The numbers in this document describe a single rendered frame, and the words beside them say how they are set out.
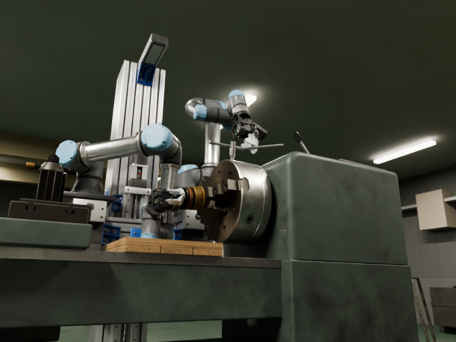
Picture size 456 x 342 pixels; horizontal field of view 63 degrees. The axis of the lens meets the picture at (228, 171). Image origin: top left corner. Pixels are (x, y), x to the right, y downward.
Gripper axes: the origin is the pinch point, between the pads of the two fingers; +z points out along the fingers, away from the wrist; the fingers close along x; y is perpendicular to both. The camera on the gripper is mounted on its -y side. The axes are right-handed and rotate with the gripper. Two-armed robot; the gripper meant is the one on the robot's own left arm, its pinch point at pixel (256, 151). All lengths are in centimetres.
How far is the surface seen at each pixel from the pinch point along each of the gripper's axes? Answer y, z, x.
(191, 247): 37, 48, 3
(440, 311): -567, -27, -312
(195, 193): 30.2, 24.7, -2.1
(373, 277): -35, 57, 4
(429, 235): -666, -182, -316
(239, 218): 17.9, 36.5, 2.7
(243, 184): 17.2, 26.4, 8.6
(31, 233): 80, 50, 8
